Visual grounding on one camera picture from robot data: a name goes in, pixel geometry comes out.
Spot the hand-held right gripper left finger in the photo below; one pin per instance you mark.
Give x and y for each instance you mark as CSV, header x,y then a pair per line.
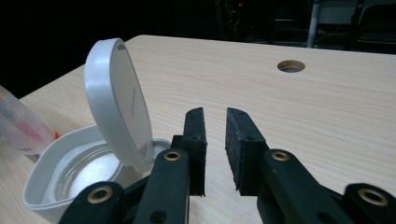
x,y
168,186

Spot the black folding chair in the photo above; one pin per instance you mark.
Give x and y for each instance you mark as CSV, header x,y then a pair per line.
x,y
376,39

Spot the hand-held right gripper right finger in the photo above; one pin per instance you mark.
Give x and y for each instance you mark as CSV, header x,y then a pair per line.
x,y
249,161

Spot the red and clear snack pouch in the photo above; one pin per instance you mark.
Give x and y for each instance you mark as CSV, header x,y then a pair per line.
x,y
21,130

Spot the white desk with white legs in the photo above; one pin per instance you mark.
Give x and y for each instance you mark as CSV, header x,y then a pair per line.
x,y
313,28

